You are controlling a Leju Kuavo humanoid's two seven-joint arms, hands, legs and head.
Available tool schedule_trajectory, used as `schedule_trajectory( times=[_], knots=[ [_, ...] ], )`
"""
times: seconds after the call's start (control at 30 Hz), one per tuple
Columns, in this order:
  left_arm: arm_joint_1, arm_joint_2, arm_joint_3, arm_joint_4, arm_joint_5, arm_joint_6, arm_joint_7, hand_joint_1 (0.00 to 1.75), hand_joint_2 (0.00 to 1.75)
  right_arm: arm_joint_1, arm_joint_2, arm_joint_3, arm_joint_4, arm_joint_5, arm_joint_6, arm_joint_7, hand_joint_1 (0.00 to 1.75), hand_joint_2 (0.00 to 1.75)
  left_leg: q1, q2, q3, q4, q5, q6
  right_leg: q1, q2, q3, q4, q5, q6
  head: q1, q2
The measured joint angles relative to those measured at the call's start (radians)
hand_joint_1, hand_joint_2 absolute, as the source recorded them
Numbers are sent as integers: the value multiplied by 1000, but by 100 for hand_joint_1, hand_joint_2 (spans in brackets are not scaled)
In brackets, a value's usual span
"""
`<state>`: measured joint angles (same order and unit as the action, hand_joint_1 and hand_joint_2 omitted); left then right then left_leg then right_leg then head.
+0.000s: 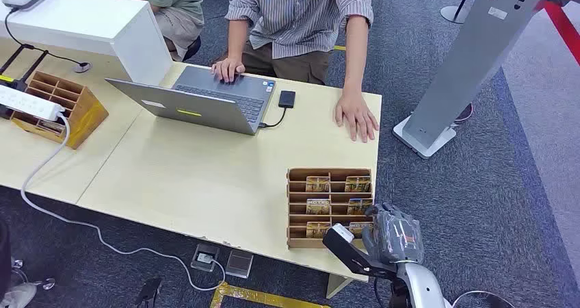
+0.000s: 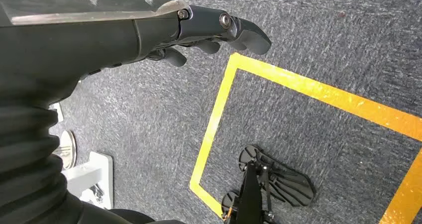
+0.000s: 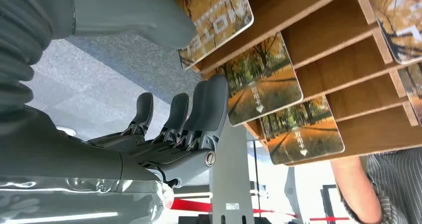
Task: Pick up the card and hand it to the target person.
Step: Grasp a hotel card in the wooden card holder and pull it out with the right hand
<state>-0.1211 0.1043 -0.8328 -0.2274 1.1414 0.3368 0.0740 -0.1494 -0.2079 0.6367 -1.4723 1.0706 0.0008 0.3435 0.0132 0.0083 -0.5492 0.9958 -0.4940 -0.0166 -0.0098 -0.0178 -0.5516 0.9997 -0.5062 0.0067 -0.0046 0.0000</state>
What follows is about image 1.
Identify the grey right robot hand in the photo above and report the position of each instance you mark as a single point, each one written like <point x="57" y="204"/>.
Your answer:
<point x="395" y="238"/>

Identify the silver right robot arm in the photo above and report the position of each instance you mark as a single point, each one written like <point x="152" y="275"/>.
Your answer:
<point x="423" y="285"/>

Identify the person's right forearm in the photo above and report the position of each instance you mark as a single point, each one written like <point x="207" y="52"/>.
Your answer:
<point x="237" y="40"/>

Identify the person's left forearm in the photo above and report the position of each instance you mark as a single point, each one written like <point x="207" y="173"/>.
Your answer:
<point x="356" y="56"/>

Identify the gold printed hotel card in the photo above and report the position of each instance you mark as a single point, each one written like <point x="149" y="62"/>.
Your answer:
<point x="316" y="230"/>
<point x="359" y="228"/>
<point x="357" y="184"/>
<point x="358" y="206"/>
<point x="317" y="184"/>
<point x="318" y="206"/>

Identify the wooden slotted card holder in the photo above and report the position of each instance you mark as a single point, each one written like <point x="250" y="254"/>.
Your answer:
<point x="294" y="208"/>

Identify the person's left hand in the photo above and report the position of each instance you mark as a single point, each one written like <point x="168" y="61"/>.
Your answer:
<point x="355" y="114"/>

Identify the person's hand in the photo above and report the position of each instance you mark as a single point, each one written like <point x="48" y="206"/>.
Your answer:
<point x="355" y="114"/>
<point x="228" y="69"/>

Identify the person's right hand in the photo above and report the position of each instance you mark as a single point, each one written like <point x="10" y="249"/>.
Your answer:
<point x="228" y="69"/>

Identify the standing person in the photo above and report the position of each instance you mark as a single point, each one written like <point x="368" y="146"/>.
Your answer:
<point x="299" y="15"/>

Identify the seated person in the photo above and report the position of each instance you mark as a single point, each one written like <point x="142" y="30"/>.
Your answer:
<point x="176" y="11"/>

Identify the wooden desk leg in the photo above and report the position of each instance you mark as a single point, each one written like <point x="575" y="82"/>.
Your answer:
<point x="336" y="285"/>

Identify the yellow floor tape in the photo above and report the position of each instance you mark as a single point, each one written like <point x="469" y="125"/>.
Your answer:
<point x="258" y="297"/>

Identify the closed floor socket plate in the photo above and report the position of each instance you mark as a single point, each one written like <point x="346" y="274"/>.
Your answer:
<point x="239" y="263"/>

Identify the black external drive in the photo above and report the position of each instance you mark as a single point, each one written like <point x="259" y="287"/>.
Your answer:
<point x="286" y="99"/>

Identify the open floor socket box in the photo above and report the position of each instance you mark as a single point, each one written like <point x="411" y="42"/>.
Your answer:
<point x="205" y="257"/>

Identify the grey kiosk stand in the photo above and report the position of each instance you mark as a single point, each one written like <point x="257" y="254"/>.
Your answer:
<point x="466" y="56"/>

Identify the grey open laptop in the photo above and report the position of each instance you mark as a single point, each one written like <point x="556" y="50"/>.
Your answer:
<point x="190" y="108"/>

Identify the red barrier belt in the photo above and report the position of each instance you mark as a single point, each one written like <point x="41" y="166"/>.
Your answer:
<point x="564" y="29"/>

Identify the wooden compartment organiser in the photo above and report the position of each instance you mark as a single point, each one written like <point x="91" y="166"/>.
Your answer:
<point x="86" y="113"/>

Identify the white counter block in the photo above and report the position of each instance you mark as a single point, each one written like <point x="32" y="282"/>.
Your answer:
<point x="90" y="22"/>

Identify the white rounded base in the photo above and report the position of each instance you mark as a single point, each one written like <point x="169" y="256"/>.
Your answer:
<point x="18" y="295"/>

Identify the white power strip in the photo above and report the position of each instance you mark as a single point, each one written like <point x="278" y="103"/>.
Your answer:
<point x="27" y="102"/>

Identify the black metal stand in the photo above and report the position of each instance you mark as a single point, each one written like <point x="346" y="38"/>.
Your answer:
<point x="19" y="84"/>

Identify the black wrist camera, pale box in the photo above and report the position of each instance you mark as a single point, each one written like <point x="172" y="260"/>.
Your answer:
<point x="351" y="251"/>

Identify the stanchion post with round base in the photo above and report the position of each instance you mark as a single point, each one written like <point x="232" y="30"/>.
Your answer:
<point x="453" y="13"/>

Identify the black floor bracket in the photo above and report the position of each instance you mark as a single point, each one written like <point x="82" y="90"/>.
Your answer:
<point x="148" y="291"/>

